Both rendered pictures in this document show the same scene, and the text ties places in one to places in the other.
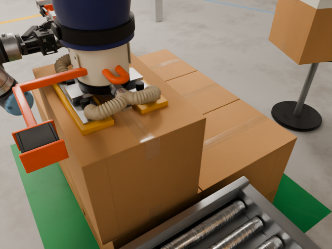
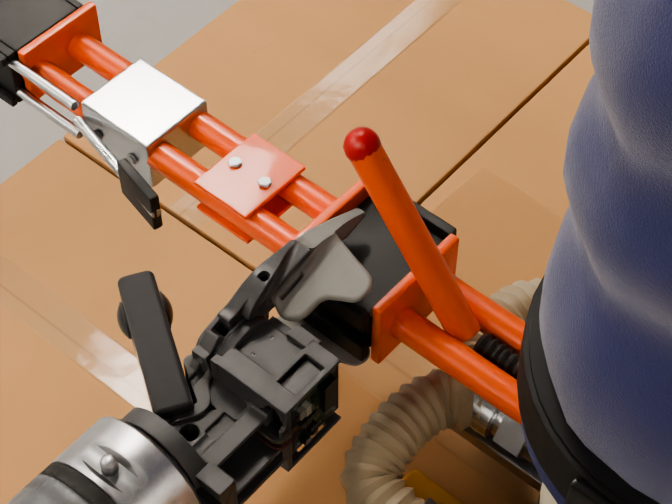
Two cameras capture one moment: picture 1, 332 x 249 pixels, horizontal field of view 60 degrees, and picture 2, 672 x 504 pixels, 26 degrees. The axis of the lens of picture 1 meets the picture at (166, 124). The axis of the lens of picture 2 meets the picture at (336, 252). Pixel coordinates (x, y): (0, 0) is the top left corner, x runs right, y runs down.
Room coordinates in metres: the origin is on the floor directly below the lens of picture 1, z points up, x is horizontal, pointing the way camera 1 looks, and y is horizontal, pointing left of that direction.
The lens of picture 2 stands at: (0.48, 0.53, 1.85)
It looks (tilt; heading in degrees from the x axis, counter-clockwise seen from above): 52 degrees down; 343
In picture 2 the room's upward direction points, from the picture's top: straight up
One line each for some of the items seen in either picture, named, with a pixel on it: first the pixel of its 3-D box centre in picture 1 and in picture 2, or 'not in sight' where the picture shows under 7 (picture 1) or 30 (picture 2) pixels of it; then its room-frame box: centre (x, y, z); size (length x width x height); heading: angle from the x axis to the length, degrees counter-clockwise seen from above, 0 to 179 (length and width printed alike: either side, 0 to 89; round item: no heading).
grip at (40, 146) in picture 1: (40, 145); not in sight; (0.44, 0.26, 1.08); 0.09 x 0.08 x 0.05; 122
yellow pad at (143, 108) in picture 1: (130, 80); not in sight; (0.88, 0.12, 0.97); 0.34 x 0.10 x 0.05; 32
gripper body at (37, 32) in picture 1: (37, 42); (233, 407); (0.96, 0.45, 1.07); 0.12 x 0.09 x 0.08; 123
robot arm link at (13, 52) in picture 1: (11, 46); (131, 487); (0.93, 0.53, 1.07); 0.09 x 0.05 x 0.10; 33
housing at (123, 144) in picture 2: (59, 18); (146, 122); (1.22, 0.45, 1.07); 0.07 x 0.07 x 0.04; 32
